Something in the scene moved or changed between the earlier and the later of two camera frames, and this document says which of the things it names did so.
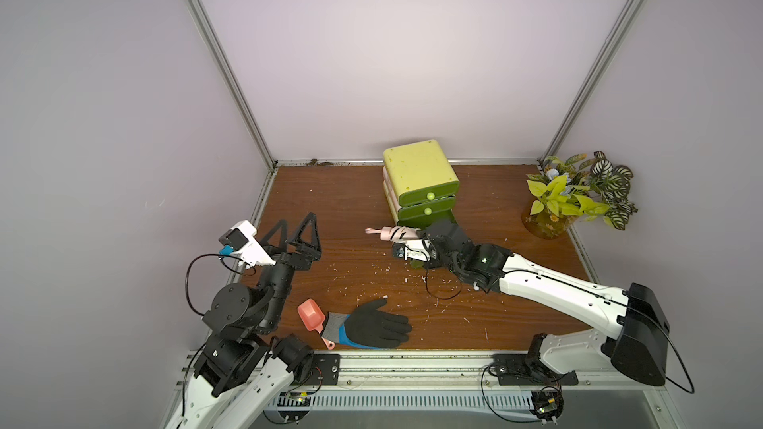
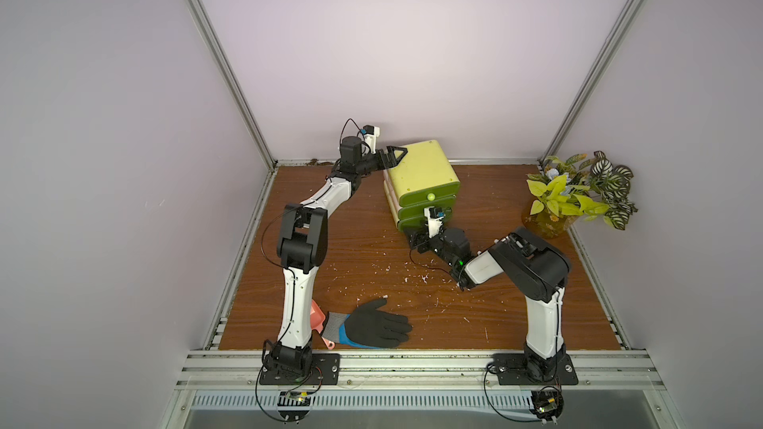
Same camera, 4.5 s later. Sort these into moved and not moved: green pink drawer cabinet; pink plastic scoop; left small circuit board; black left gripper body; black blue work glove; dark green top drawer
Moved: black left gripper body
Not moved: dark green top drawer; left small circuit board; pink plastic scoop; green pink drawer cabinet; black blue work glove
